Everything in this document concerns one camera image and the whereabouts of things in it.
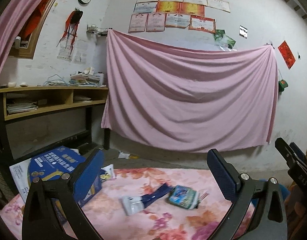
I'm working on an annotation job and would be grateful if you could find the stack of books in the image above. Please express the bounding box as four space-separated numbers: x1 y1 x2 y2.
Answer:
69 67 104 87

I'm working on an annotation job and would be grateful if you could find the red paper wall poster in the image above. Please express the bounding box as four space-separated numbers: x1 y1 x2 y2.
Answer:
278 41 296 69

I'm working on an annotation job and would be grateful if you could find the floral pink quilt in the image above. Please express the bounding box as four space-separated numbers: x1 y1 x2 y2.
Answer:
0 167 257 240

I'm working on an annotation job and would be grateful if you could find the black patterned phone case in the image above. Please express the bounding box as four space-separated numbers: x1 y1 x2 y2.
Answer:
194 192 209 209

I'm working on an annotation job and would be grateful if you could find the blue green snack bag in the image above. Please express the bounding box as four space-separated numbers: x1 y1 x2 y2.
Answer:
167 185 200 210

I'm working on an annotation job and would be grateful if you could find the white blue cartoon bag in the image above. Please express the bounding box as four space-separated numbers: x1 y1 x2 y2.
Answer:
100 164 116 181

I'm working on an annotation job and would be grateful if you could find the blue cardboard box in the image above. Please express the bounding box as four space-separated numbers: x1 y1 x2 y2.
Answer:
9 146 86 206

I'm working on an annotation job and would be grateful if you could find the wooden window frame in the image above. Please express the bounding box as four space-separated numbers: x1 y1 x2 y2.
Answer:
9 0 55 59

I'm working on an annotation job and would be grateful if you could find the pink sheet on wall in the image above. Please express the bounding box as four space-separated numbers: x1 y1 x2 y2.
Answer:
101 30 278 153

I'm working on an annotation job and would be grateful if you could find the green red hanging pouch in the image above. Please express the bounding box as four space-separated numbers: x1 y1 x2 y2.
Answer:
278 80 288 93

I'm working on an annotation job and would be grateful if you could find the wall certificates cluster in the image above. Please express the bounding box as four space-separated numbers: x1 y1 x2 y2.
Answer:
128 0 230 34

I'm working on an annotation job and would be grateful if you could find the wooden shelf desk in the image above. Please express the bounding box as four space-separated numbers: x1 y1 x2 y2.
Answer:
0 86 111 160

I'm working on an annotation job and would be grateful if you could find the red tassel wall ornament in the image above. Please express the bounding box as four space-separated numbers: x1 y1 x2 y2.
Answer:
58 8 83 50

